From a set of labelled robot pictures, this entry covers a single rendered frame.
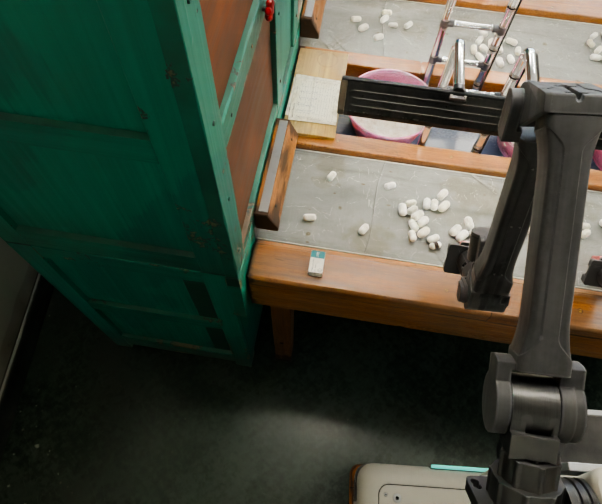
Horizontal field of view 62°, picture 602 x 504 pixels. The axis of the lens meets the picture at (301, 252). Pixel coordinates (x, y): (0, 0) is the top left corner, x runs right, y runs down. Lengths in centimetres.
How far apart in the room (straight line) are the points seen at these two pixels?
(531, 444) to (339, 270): 68
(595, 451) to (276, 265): 73
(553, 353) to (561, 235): 14
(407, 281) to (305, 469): 88
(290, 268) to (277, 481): 88
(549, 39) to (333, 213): 98
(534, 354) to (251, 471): 136
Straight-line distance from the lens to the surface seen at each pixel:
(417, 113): 112
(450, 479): 167
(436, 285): 125
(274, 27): 121
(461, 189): 144
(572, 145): 66
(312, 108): 149
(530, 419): 68
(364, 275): 123
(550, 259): 65
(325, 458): 188
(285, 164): 129
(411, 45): 177
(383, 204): 136
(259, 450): 189
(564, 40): 196
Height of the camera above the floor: 187
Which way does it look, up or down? 63 degrees down
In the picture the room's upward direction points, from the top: 2 degrees clockwise
